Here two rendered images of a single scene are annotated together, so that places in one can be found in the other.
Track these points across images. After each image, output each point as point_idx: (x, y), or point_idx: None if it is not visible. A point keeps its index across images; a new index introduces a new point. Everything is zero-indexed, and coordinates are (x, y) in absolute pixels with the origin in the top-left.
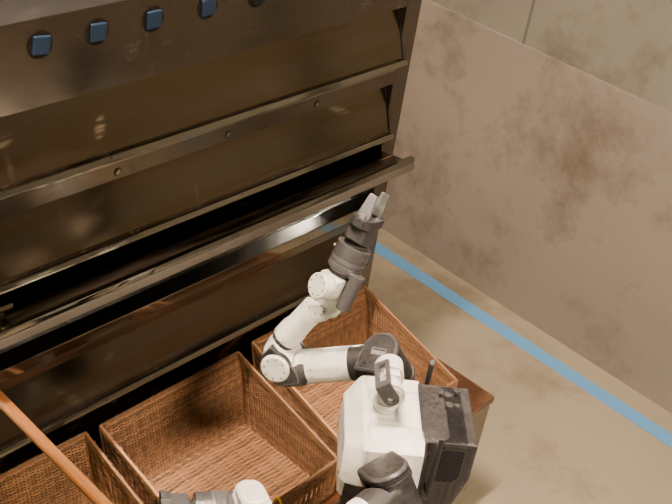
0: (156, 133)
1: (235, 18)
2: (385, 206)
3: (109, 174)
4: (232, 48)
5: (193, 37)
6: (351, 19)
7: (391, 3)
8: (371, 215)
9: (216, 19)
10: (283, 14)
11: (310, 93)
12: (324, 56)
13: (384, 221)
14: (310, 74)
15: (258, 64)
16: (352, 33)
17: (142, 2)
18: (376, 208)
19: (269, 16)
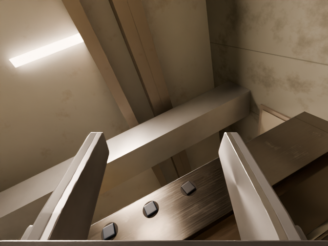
0: None
1: (178, 207)
2: (249, 166)
3: None
4: (189, 229)
5: (147, 233)
6: (296, 168)
7: (324, 145)
8: (61, 205)
9: (162, 214)
10: (221, 190)
11: (310, 235)
12: (303, 202)
13: (324, 244)
14: (300, 221)
15: (233, 235)
16: (317, 177)
17: (100, 224)
18: (243, 215)
19: (209, 195)
